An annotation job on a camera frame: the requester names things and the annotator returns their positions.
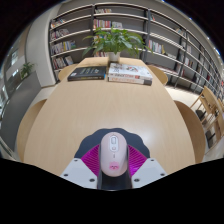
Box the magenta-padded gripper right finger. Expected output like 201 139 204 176
125 143 168 190

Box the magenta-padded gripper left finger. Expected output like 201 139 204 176
59 143 103 190

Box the pink computer mouse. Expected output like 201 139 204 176
99 132 129 177

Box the dark cartoon-face mouse pad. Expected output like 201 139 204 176
73 128 151 192

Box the curved wooden chair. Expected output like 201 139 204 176
173 99 206 164
57 63 79 82
146 64 169 86
16 98 48 163

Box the group of wooden slatted chairs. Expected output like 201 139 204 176
189 85 224 151

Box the white book with red spine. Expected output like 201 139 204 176
107 75 153 87

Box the black book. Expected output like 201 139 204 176
67 65 108 82

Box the white illustrated book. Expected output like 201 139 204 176
108 62 154 82

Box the small green floor plant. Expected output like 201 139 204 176
19 61 36 80

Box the green potted plant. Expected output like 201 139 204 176
82 26 151 63

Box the grey bookshelf unit with books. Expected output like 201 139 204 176
48 1 224 98

